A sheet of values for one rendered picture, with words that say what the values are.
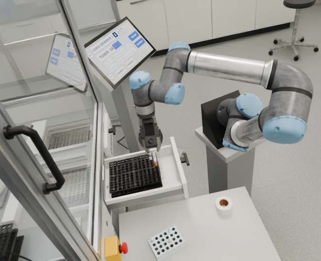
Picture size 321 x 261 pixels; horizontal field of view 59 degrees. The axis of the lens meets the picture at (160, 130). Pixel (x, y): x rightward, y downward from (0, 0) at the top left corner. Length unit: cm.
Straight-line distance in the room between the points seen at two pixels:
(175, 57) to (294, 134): 45
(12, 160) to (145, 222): 80
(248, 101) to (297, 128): 46
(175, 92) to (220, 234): 60
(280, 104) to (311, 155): 174
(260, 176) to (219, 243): 127
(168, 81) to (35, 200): 56
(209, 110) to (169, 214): 56
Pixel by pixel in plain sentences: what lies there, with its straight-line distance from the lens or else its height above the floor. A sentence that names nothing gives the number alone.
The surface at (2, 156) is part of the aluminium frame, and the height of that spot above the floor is 151.
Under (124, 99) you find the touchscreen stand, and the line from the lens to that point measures 202.
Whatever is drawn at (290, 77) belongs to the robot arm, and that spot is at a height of 134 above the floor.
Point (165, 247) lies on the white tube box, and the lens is 116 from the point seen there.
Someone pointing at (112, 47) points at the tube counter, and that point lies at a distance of 188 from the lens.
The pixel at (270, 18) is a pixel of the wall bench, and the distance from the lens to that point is 452.
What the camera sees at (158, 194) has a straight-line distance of 120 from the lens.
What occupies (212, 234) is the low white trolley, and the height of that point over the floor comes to 76.
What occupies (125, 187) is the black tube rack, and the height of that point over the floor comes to 90.
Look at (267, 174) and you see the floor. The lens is 240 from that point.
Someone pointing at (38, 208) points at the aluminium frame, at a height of 136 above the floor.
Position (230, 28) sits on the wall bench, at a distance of 431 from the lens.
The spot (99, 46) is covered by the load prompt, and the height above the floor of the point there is 115.
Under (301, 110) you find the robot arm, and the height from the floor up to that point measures 128.
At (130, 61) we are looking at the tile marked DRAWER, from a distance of 189.
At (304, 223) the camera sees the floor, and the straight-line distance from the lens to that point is 220.
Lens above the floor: 182
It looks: 40 degrees down
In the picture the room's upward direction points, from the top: 12 degrees counter-clockwise
